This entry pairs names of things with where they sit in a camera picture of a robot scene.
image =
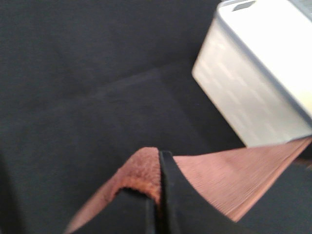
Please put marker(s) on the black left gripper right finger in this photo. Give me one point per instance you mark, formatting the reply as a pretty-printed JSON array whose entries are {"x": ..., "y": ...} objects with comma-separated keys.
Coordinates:
[{"x": 184, "y": 210}]

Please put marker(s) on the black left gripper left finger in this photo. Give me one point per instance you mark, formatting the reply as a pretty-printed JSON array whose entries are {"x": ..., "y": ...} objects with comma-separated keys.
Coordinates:
[{"x": 130, "y": 212}]

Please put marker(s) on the brown microfibre towel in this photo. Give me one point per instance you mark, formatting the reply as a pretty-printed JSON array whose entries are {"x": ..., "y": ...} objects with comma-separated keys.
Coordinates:
[{"x": 232, "y": 181}]

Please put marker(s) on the black fabric table mat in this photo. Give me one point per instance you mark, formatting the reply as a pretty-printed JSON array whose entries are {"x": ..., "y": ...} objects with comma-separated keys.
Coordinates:
[{"x": 84, "y": 84}]

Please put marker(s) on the white storage bin grey rim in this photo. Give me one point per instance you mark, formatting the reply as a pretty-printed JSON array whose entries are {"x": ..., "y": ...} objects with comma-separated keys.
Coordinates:
[{"x": 255, "y": 65}]

